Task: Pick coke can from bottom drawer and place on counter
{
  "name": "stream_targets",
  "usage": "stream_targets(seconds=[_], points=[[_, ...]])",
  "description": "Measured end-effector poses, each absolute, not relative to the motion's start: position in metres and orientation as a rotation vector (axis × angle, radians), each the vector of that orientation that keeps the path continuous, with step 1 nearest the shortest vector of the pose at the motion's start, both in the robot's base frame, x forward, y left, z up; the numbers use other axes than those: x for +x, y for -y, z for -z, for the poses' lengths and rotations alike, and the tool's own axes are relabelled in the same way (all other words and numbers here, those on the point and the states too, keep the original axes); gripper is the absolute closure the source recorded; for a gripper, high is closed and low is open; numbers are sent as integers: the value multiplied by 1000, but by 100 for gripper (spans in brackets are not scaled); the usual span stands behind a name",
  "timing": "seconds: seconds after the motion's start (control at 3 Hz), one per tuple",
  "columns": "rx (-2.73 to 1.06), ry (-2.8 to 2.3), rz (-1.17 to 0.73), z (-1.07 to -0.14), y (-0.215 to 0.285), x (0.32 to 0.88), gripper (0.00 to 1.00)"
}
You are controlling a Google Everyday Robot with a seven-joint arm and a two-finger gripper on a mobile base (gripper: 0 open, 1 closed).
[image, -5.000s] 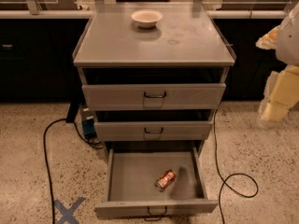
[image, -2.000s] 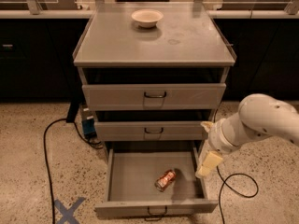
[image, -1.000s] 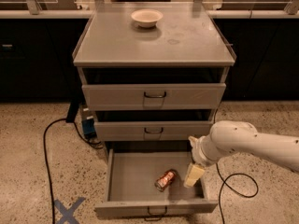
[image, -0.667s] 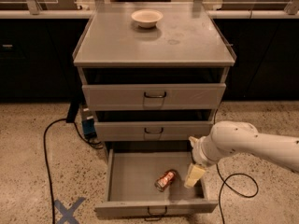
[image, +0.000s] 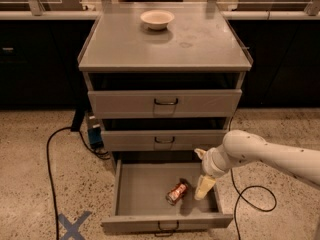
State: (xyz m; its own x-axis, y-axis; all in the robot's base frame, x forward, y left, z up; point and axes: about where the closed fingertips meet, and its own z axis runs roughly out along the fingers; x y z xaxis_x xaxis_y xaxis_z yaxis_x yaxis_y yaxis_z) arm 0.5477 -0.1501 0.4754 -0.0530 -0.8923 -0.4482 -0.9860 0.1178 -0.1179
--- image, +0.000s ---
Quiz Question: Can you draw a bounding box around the grey drawer cabinet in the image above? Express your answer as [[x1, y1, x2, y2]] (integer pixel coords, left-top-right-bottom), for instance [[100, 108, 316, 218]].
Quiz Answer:
[[79, 3, 251, 160]]

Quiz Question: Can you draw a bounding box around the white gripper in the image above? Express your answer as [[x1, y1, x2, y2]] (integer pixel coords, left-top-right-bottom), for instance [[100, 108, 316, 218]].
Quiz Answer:
[[194, 145, 232, 200]]

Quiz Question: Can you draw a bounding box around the red coke can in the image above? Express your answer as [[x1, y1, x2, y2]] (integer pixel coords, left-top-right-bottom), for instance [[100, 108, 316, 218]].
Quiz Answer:
[[165, 181, 189, 206]]

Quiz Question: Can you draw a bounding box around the grey top drawer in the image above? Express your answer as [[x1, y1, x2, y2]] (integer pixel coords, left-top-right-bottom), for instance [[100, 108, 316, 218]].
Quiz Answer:
[[88, 89, 242, 119]]

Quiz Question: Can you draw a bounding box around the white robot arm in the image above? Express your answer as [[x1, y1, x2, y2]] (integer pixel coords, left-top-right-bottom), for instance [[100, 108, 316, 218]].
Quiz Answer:
[[194, 130, 320, 200]]

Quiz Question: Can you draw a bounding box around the blue power box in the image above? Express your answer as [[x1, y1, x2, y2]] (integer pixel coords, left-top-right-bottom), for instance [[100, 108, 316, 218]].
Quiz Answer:
[[86, 113, 104, 149]]

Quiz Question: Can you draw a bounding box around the blue tape cross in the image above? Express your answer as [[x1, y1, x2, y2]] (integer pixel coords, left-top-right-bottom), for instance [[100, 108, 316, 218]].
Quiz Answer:
[[58, 211, 91, 240]]

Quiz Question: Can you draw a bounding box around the grey drawer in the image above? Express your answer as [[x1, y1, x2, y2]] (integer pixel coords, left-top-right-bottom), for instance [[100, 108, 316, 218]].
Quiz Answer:
[[102, 162, 233, 234], [88, 89, 242, 119], [101, 130, 227, 151]]

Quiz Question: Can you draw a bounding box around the black cable left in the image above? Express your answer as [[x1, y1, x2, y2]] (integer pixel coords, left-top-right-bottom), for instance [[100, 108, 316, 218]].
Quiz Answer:
[[45, 126, 111, 240]]

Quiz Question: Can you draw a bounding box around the white bowl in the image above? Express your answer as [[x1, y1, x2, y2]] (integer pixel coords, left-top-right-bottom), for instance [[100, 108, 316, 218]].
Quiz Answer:
[[140, 10, 175, 30]]

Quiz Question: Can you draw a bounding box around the grey middle drawer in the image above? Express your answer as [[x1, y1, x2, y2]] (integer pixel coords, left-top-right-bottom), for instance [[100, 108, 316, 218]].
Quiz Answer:
[[101, 130, 227, 151]]

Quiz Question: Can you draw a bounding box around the dark back counter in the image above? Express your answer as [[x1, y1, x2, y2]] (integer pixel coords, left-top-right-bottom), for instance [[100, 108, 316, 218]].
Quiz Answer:
[[0, 19, 320, 110]]

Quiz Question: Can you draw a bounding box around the grey bottom drawer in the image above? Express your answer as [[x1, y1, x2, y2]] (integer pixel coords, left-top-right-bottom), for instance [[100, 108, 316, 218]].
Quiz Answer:
[[102, 162, 233, 234]]

